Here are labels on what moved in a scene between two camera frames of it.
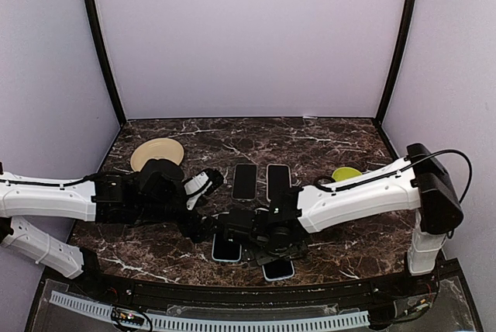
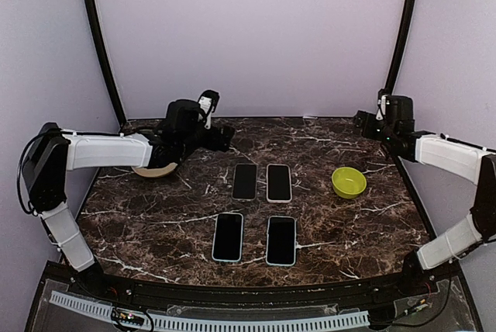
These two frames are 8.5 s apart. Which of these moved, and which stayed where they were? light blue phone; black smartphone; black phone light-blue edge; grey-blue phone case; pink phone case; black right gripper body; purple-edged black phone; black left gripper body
Moved: light blue phone; black left gripper body; black right gripper body
Stayed: grey-blue phone case; black phone light-blue edge; purple-edged black phone; pink phone case; black smartphone
